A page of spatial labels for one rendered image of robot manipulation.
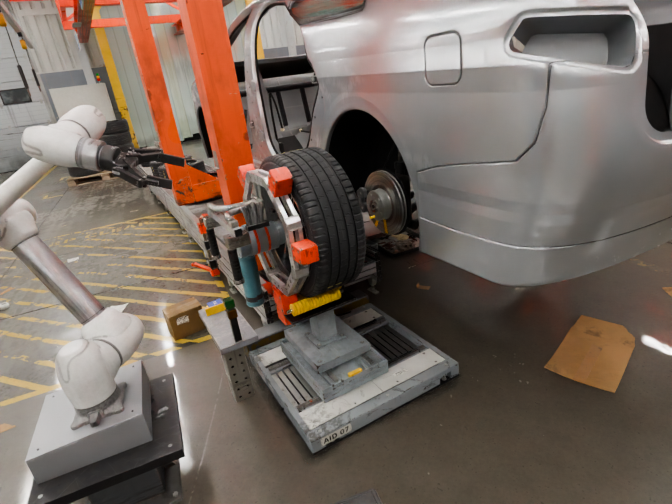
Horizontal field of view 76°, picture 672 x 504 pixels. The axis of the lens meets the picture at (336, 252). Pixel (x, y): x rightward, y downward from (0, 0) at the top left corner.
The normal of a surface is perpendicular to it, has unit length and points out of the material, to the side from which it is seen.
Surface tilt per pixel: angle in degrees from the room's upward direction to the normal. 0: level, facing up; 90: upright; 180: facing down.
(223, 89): 90
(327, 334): 90
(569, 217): 101
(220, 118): 90
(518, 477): 0
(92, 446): 90
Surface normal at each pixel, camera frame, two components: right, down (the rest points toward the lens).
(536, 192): -0.58, 0.41
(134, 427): 0.40, 0.31
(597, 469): -0.12, -0.91
